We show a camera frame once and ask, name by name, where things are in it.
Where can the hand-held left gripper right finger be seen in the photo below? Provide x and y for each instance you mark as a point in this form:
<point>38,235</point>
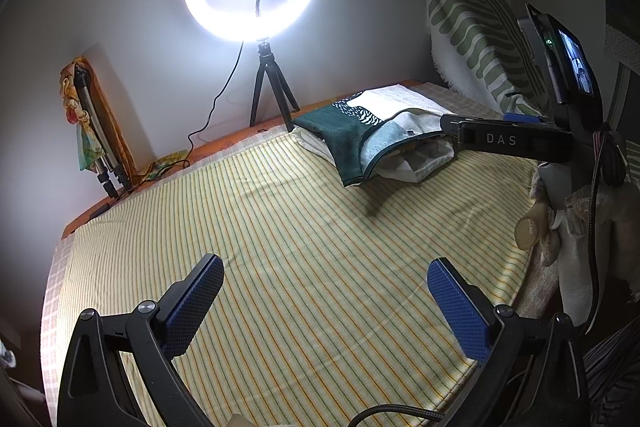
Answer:
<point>457,307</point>

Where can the white satin garment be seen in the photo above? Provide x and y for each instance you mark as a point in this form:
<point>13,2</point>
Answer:
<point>415,162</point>

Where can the dark green garment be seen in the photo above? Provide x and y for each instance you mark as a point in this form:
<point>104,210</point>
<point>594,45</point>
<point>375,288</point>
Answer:
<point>345,137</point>

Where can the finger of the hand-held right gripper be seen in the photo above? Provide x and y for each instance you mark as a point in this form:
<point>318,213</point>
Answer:
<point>452,132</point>
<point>522,117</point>

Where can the white folded cloth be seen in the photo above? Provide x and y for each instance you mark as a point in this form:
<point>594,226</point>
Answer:
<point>395,99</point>

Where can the person's striped clothing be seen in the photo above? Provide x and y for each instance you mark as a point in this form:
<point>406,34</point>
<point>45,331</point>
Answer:
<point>615,382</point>

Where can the orange patterned cloth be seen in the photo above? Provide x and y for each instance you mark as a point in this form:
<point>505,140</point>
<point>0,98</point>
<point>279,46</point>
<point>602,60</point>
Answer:
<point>112,117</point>

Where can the person's right hand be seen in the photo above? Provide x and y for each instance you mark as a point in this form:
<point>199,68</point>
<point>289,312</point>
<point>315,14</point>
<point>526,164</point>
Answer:
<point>605,207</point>

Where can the folded silver tripod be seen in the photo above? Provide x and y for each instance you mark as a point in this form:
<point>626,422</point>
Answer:
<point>102,132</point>

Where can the yellow striped bed sheet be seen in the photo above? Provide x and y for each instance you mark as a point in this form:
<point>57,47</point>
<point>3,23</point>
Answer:
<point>300,257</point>

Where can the green striped pillow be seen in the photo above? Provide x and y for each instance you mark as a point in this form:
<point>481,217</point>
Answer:
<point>475,42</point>

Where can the colourful floral cloth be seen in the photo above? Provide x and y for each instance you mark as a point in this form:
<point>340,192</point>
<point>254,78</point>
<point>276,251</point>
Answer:
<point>75,107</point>

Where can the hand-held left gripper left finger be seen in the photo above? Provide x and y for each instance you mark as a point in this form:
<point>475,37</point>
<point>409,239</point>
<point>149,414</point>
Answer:
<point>192,302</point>

